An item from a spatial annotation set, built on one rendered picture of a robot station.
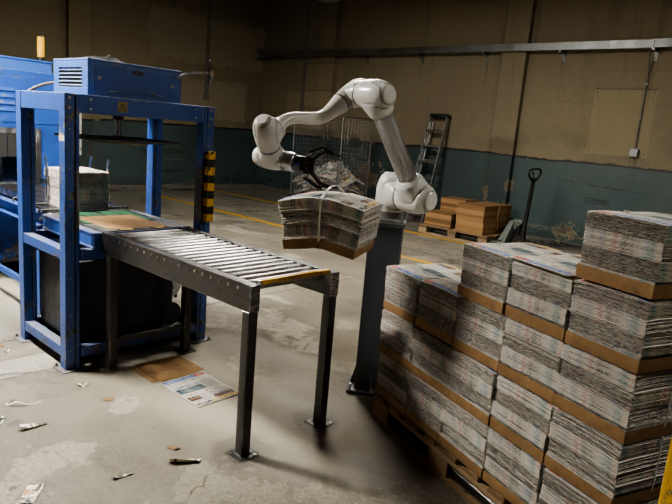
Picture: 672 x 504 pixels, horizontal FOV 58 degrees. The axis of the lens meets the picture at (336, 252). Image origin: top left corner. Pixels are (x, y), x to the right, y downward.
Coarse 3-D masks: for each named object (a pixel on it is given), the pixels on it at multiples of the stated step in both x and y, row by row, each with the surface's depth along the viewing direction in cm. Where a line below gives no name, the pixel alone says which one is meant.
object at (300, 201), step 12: (312, 192) 290; (288, 204) 269; (300, 204) 267; (312, 204) 265; (288, 216) 271; (300, 216) 268; (312, 216) 266; (288, 228) 272; (300, 228) 269; (312, 228) 268
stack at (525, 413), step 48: (432, 288) 274; (384, 336) 312; (432, 336) 275; (480, 336) 246; (528, 336) 222; (384, 384) 313; (480, 384) 245; (480, 432) 246; (528, 432) 223; (480, 480) 249; (528, 480) 223
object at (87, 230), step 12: (48, 216) 382; (84, 216) 390; (144, 216) 409; (156, 216) 416; (48, 228) 385; (84, 228) 354; (96, 228) 354; (132, 228) 363; (144, 228) 366; (156, 228) 372; (168, 228) 377; (84, 240) 352; (96, 240) 344
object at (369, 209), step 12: (336, 204) 261; (348, 204) 261; (360, 204) 267; (372, 204) 272; (336, 216) 262; (348, 216) 260; (360, 216) 258; (372, 216) 273; (336, 228) 263; (348, 228) 261; (360, 228) 259; (372, 228) 277; (336, 240) 265; (348, 240) 262; (360, 240) 263; (372, 240) 287
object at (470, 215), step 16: (448, 208) 965; (464, 208) 901; (480, 208) 882; (496, 208) 901; (432, 224) 940; (448, 224) 921; (464, 224) 902; (480, 224) 884; (496, 224) 911; (464, 240) 903; (480, 240) 884
